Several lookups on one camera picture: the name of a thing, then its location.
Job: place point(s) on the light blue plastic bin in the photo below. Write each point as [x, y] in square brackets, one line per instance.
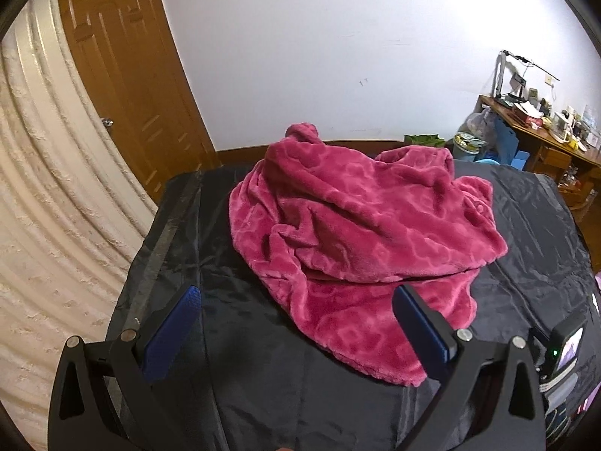
[469, 150]

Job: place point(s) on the black table cover cloth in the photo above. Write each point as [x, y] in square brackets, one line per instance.
[263, 376]

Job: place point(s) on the white electric kettle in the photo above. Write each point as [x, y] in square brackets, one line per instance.
[561, 127]

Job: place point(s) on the blue hanging cloth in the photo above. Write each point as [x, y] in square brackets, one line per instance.
[507, 141]

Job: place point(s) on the green bag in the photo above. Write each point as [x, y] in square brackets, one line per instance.
[422, 141]

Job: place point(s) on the pink fleece robe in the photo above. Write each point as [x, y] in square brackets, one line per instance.
[352, 225]

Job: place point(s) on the metal door knob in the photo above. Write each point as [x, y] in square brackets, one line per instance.
[108, 122]

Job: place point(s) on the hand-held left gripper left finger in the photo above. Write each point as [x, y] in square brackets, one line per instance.
[173, 333]

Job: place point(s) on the cream quilted curtain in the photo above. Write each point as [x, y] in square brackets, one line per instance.
[47, 174]

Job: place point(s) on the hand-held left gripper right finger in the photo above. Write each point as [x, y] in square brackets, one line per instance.
[422, 329]

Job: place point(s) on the white plastic bag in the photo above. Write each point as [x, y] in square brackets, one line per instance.
[479, 124]

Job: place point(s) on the wooden door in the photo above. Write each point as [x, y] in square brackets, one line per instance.
[126, 56]

